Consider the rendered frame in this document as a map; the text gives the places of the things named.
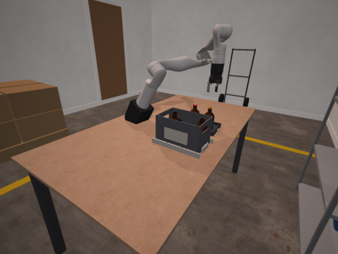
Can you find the brown bottle with green band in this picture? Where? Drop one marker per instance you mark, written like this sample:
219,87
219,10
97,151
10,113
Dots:
211,114

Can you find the brown glass bottle with red label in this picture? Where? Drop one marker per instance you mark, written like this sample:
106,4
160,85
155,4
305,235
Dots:
195,108

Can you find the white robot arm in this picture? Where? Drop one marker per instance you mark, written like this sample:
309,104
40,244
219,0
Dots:
157,69

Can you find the dark grey divided crate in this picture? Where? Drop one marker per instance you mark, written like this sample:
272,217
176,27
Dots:
185,134

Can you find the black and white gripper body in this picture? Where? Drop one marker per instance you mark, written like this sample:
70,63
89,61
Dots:
217,67

